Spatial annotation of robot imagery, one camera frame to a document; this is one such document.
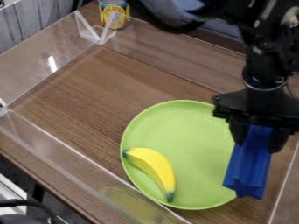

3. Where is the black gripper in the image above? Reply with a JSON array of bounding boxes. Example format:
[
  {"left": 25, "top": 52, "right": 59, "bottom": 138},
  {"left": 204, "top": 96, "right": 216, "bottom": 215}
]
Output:
[{"left": 212, "top": 88, "right": 299, "bottom": 153}]

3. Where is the blue star-shaped block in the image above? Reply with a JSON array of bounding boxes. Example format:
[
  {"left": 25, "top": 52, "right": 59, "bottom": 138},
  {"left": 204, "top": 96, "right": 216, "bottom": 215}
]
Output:
[{"left": 223, "top": 125, "right": 272, "bottom": 200}]

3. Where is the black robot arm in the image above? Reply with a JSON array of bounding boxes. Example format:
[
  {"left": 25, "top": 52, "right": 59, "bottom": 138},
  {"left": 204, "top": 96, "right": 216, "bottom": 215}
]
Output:
[{"left": 128, "top": 0, "right": 299, "bottom": 153}]

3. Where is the green plate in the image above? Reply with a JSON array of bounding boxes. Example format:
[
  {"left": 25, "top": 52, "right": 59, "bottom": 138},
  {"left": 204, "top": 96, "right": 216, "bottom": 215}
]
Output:
[{"left": 120, "top": 100, "right": 236, "bottom": 210}]

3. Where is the yellow toy banana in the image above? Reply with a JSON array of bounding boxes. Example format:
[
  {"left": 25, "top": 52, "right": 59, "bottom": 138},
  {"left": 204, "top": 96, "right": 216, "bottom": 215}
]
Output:
[{"left": 121, "top": 147, "right": 176, "bottom": 202}]

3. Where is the clear acrylic enclosure wall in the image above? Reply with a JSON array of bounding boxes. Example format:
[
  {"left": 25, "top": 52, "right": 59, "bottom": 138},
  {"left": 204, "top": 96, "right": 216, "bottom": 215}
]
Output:
[{"left": 0, "top": 16, "right": 299, "bottom": 224}]

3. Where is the black cable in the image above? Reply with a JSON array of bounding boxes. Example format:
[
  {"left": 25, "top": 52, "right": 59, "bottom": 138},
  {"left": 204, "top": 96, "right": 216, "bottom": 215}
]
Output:
[{"left": 0, "top": 199, "right": 57, "bottom": 224}]

